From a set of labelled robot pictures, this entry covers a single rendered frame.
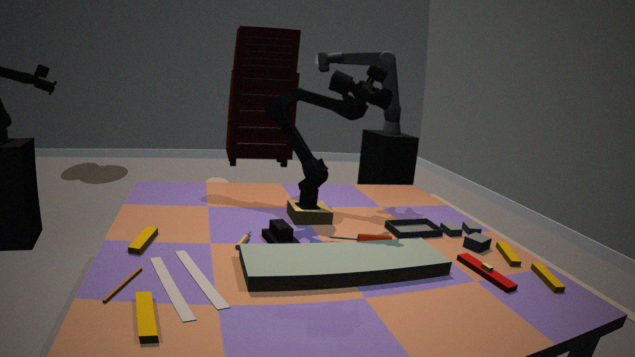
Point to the red-handled awl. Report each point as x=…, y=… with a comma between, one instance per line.
x=367, y=237

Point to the long red bar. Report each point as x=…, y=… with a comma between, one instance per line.
x=486, y=271

